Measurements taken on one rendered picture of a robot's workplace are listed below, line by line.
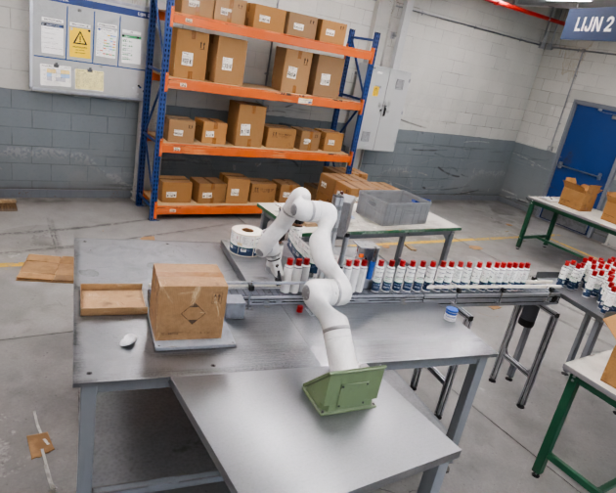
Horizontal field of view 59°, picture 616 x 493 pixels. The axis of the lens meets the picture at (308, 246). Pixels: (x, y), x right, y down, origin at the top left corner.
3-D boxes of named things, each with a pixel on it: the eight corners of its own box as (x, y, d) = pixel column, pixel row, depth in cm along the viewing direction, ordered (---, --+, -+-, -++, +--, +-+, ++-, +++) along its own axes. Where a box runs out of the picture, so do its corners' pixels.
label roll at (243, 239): (251, 259, 337) (254, 238, 332) (223, 250, 342) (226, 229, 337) (265, 250, 355) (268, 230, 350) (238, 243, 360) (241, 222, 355)
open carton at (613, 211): (593, 217, 704) (603, 190, 691) (611, 217, 726) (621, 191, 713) (624, 229, 670) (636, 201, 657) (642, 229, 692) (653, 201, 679)
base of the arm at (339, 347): (354, 377, 238) (345, 336, 244) (375, 368, 222) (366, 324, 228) (315, 381, 230) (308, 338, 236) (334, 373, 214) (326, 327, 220)
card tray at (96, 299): (142, 290, 284) (142, 283, 283) (147, 314, 262) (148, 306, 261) (79, 291, 272) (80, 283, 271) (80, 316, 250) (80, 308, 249)
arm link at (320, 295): (355, 327, 231) (344, 275, 239) (319, 329, 221) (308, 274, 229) (340, 335, 240) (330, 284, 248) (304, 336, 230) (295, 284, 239)
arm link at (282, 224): (286, 225, 260) (262, 262, 280) (302, 211, 272) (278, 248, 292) (272, 213, 261) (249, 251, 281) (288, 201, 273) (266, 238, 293)
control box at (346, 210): (348, 229, 296) (355, 196, 290) (343, 238, 281) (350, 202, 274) (330, 224, 298) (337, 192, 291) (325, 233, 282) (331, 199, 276)
